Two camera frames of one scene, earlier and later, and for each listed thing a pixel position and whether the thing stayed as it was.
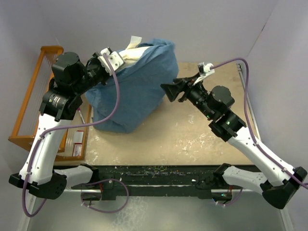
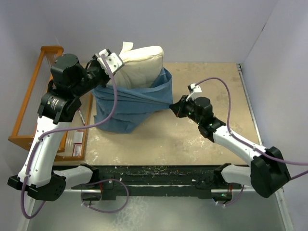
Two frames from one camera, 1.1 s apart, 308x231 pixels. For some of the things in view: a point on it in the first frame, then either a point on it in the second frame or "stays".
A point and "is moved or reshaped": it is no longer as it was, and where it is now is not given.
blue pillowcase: (142, 95) is moved or reshaped
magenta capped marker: (79, 109) stays
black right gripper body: (198, 95) -> (187, 109)
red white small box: (78, 145) stays
